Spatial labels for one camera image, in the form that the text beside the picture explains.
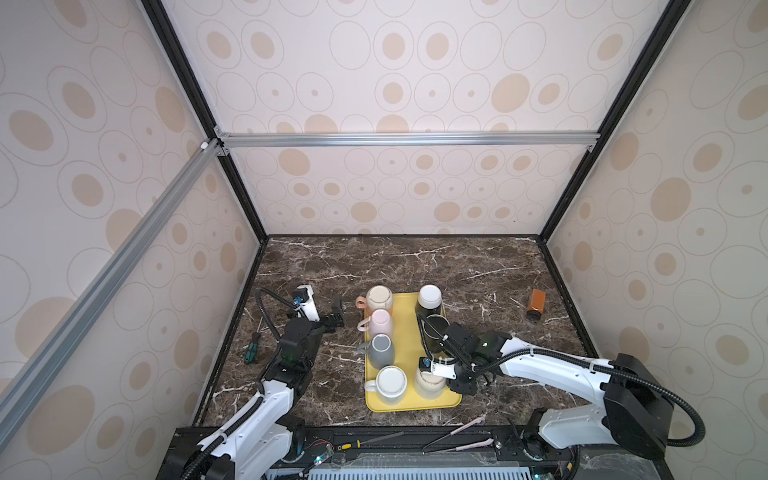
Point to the white speckled mug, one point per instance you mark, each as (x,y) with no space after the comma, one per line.
(428,385)

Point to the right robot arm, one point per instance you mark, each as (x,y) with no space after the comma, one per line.
(624,404)

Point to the yellow handled screwdriver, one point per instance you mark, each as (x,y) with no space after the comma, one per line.
(360,443)

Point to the green handled screwdriver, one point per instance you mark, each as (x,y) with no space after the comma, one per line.
(251,351)

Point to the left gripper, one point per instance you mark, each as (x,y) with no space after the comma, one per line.
(337,315)

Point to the grey mug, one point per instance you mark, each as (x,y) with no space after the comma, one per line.
(379,350)

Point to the horizontal aluminium rail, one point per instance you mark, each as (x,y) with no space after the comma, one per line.
(232,140)

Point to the black upright mug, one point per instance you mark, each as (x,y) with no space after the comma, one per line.
(434,328)

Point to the yellow plastic tray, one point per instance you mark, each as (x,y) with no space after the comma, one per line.
(407,352)

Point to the pink handled tweezers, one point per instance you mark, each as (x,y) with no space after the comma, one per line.
(476,421)
(480,444)

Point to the orange small bottle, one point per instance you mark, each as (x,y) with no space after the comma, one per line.
(536,305)

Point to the pink handled tweezers upper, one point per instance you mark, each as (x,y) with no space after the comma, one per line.
(476,421)

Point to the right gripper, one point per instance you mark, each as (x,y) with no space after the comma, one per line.
(465,389)

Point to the black base frame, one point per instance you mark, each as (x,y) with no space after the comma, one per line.
(402,457)

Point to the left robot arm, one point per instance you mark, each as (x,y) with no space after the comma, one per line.
(263,432)

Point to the black mug white base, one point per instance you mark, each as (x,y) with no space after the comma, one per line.
(429,301)

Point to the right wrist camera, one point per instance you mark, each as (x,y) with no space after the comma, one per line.
(437,367)

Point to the pink handled tweezers lower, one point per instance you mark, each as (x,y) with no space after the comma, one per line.
(480,444)

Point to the pink mug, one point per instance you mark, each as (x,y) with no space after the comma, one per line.
(379,322)

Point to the white mug red inside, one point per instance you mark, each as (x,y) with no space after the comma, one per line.
(389,385)

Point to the cream and peach mug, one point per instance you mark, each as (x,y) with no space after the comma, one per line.
(378,297)

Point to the left slanted aluminium rail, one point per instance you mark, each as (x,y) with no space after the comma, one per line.
(48,360)

